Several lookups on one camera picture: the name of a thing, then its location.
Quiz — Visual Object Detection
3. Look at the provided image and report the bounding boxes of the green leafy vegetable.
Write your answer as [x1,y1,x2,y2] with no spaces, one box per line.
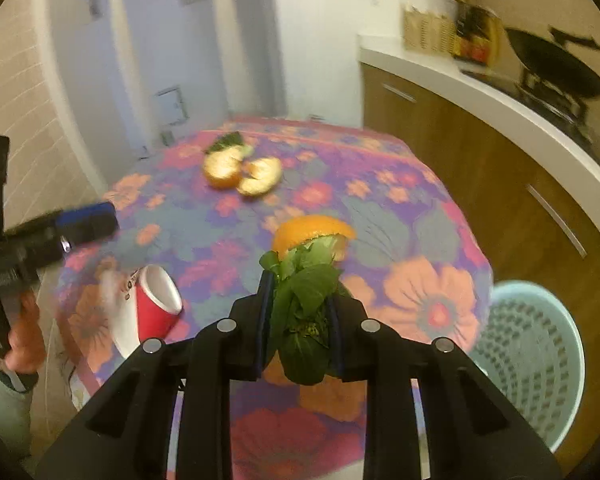
[259,237,344,386]

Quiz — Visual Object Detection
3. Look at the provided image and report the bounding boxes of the large orange peel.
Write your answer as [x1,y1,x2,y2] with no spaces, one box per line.
[271,215,357,262]

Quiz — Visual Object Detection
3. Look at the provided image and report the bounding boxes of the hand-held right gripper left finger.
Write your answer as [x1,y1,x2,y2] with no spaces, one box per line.
[35,270,277,480]

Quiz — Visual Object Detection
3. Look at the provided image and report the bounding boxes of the teal plastic basket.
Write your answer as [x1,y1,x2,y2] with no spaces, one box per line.
[467,280,586,454]

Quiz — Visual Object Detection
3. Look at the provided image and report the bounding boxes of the black gas stove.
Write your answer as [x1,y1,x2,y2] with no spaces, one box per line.
[460,67,600,161]

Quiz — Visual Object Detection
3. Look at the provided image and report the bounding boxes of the person's left hand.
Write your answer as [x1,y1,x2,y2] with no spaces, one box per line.
[0,291,47,374]

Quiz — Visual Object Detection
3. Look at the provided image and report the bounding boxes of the red and white paper cup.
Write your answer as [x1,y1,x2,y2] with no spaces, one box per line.
[100,264,184,359]

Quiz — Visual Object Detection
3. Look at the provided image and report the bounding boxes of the cream utensil basket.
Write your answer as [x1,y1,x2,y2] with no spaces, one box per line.
[402,4,456,54]

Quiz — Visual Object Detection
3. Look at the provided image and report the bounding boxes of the floral tablecloth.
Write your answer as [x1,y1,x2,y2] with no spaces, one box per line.
[55,115,496,480]

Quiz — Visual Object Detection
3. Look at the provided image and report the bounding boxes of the white kitchen countertop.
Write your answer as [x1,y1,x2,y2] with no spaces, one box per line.
[357,34,600,187]

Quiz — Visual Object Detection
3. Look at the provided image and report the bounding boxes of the white wall access box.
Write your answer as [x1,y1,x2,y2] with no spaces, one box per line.
[154,86,189,127]

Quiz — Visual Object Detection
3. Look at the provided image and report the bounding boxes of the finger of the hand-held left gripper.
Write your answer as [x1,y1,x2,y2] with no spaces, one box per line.
[2,201,121,267]

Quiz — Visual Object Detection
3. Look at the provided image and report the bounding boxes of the small green leaf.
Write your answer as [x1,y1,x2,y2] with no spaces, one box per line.
[203,131,254,156]

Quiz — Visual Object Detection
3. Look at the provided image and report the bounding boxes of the orange peel piece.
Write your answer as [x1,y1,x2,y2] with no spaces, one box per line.
[202,147,244,191]
[236,156,283,197]

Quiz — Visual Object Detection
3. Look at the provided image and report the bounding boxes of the black wok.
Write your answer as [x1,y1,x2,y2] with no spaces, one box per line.
[505,25,600,99]

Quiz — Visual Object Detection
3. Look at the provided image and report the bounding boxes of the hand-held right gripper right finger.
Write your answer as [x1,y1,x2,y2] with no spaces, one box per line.
[325,295,563,480]

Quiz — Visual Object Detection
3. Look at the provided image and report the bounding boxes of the wooden base cabinets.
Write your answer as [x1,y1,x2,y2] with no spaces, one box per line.
[360,62,600,321]

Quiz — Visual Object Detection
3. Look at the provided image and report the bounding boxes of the silver cabinet handle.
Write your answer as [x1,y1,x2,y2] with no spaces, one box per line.
[526,184,588,260]
[381,82,417,104]

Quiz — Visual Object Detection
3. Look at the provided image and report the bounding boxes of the dark sauce bottle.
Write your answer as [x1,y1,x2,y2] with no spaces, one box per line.
[454,4,481,62]
[474,5,504,64]

